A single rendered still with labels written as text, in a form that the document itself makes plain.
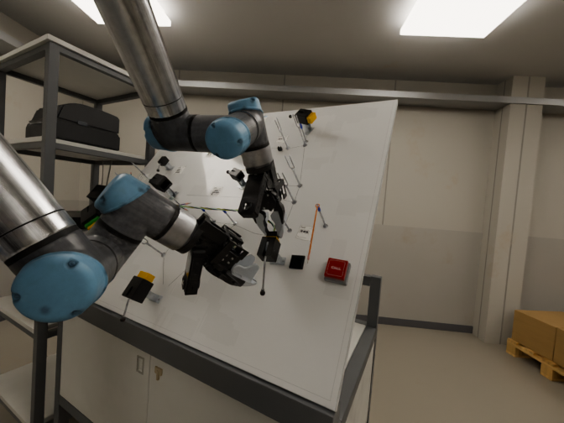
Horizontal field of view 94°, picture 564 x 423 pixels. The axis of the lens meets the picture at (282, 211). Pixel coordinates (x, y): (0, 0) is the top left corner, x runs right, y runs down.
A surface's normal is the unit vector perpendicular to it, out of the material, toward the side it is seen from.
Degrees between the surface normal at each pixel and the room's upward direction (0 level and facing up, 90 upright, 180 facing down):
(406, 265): 90
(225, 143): 118
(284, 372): 54
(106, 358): 90
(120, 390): 90
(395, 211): 90
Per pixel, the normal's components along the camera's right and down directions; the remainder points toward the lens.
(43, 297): 0.37, 0.07
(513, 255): -0.07, 0.04
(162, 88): 0.57, 0.57
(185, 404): -0.47, 0.00
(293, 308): -0.33, -0.58
